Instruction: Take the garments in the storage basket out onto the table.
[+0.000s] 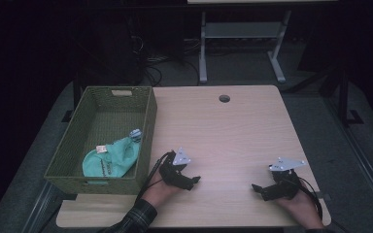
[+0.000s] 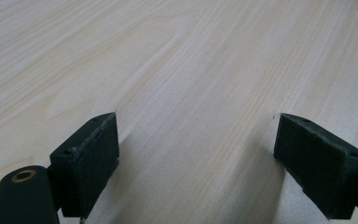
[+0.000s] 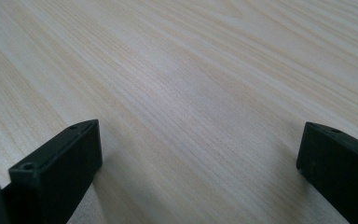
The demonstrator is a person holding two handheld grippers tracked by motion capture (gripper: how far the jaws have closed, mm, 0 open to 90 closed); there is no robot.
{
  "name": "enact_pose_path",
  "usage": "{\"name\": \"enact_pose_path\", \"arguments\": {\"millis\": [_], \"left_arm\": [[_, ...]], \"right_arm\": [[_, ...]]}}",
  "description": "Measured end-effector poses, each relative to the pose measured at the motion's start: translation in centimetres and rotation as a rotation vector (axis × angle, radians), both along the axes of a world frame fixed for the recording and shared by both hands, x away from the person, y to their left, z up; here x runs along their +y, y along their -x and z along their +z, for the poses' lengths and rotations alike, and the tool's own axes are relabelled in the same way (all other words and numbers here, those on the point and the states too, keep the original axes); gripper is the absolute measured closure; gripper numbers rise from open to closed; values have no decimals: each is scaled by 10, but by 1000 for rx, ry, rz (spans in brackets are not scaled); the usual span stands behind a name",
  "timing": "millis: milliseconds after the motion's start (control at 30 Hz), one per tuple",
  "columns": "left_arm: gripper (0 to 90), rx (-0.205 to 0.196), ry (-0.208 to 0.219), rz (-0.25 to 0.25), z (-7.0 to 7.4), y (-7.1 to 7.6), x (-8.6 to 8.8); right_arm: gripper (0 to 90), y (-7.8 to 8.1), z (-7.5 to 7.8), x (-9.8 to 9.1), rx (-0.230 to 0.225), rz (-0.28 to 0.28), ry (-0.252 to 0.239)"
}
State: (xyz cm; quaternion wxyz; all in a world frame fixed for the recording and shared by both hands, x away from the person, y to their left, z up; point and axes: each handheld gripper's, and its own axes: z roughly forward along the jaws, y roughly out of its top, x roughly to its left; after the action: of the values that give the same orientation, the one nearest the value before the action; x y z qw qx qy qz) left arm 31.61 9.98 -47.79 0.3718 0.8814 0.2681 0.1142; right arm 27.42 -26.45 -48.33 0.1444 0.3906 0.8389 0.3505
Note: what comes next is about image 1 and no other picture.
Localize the teal garment with striped trim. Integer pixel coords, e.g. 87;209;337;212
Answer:
82;128;143;179

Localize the left hand-held gripper cable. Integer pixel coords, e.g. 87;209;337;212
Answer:
135;150;173;204

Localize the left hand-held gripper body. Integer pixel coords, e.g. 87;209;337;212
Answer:
158;147;194;190

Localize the right hand-held gripper cable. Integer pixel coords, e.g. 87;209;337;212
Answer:
294;176;325;221

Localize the person's left hand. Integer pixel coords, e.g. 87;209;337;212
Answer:
141;172;183;208

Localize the person's right hand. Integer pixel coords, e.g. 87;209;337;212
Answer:
274;184;325;231

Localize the bundle of floor cables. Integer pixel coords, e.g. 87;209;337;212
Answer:
128;33;202;87

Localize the grey metal stand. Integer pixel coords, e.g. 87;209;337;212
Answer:
198;9;292;84

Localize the metal floor rail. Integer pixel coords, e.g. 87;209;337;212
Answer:
322;95;373;225
21;181;63;233

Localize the grey tape strip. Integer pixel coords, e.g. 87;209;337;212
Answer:
307;191;332;200

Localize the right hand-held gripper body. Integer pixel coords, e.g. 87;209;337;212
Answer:
265;157;307;199

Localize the green woven basket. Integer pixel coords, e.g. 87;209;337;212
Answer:
44;85;158;196

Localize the hand-held gripper cable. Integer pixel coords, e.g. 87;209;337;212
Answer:
135;150;173;204
294;176;325;221

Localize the black frame post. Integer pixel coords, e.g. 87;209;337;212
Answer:
60;71;82;123
337;68;364;128

